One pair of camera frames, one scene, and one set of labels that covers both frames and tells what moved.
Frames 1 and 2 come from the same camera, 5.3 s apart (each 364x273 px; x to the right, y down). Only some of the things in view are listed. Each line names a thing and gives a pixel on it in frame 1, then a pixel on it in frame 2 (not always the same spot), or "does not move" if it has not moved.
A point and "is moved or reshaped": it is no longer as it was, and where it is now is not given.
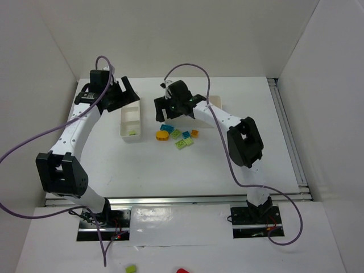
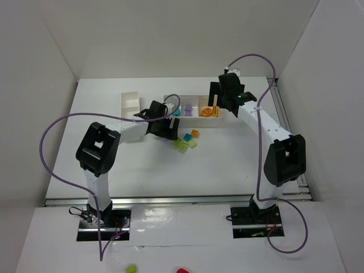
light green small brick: [189, 141] is moved or reshaped
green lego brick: [181, 144] is moved or reshaped
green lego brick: [176, 133] is moved or reshaped
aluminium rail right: [288, 137] does not move
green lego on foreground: [131, 269] does not move
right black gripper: [164, 106] -> [214, 92]
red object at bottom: [182, 271] does not move
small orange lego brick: [194, 133] does not move
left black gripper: [120, 96] -> [170, 132]
